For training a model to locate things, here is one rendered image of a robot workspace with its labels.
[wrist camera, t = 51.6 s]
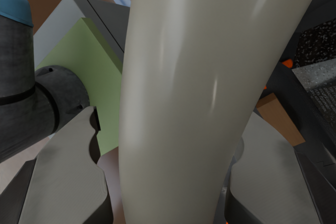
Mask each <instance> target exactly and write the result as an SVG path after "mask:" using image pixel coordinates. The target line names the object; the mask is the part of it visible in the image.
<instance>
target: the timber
mask: <svg viewBox="0 0 336 224"><path fill-rule="evenodd" d="M256 109H257V110H258V112H259V113H260V114H261V116H262V117H263V119H264V120H265V121H266V122H267V123H269V124H270V125H271V126H272V127H274V128H275V129H276V130H277V131H278V132H279V133H280V134H281V135H282V136H283V137H284V138H285V139H286V140H287V141H288V142H289V143H290V144H291V145H292V147H294V146H296V145H299V144H301V143H304V142H306V140H305V139H304V137H303V136H302V134H301V133H300V131H299V130H298V128H297V127H296V125H295V124H294V122H293V121H292V119H291V118H290V116H289V115H288V113H287V112H286V110H285V109H284V107H283V106H282V104H281V103H280V101H279V100H278V98H277V97H276V95H275V94H274V93H271V94H269V95H267V96H265V97H263V98H261V99H260V100H258V102H257V104H256Z"/></svg>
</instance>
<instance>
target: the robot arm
mask: <svg viewBox="0 0 336 224"><path fill-rule="evenodd" d="M33 27H34V24H33V22H32V15H31V7H30V4H29V2H28V0H0V164H1V163H2V162H4V161H6V160H8V159H9V158H11V157H13V156H15V155H16V154H18V153H20V152H22V151H23V150H25V149H27V148H29V147H30V146H32V145H34V144H36V143H37V142H39V141H41V140H43V139H45V138H46V137H48V136H50V135H52V134H55V135H54V136H53V137H52V138H51V139H50V140H49V141H48V142H47V143H46V144H45V145H44V146H43V147H42V149H41V150H40V151H39V153H38V154H37V155H36V157H35V158H34V159H33V160H28V161H26V162H25V163H24V164H23V166H22V167H21V168H20V170H19V171H18V172H17V174H16V175H15V176H14V177H13V179H12V180H11V181H10V183H9V184H8V185H7V187H6V188H5V189H4V191H3V192H2V193H1V195H0V224H113V222H114V215H113V210H112V204H111V198H110V194H109V190H108V185H107V181H106V177H105V173H104V170H103V169H102V168H101V167H99V166H98V165H97V163H98V160H99V158H100V157H101V152H100V148H99V144H98V139H97V134H98V132H99V131H101V127H100V122H99V117H98V112H97V107H96V106H90V100H89V96H88V93H87V90H86V88H85V86H84V84H83V83H82V81H81V80H80V79H79V78H78V77H77V76H76V75H75V74H74V73H73V72H72V71H71V70H69V69H67V68H65V67H63V66H60V65H49V66H44V67H41V68H39V69H37V70H36V71H35V62H34V37H33ZM234 157H235V159H236V161H237V162H236V163H235V164H233V166H232V167H231V172H230V176H229V181H228V186H227V190H226V196H225V207H224V217H225V220H226V221H227V223H228V224H336V189H335V188H334V187H333V186H332V185H331V184H330V182H329V181H328V180H327V179H326V178H325V177H324V175H323V174H322V173H321V172H320V171H319V170H318V168H317V167H316V166H315V165H314V164H313V163H312V161H311V160H310V159H309V158H308V157H307V156H306V154H305V153H301V152H297V151H296V150H295V149H294V148H293V147H292V145H291V144H290V143H289V142H288V141H287V140H286V139H285V138H284V137H283V136H282V135H281V134H280V133H279V132H278V131H277V130H276V129H275V128H274V127H273V126H271V125H270V124H269V123H268V122H266V121H265V120H264V119H262V118H261V117H260V116H258V115H257V114H256V113H255V112H252V114H251V116H250V118H249V120H248V123H247V125H246V127H245V129H244V131H243V134H242V136H241V138H240V140H239V142H238V145H237V147H236V150H235V152H234Z"/></svg>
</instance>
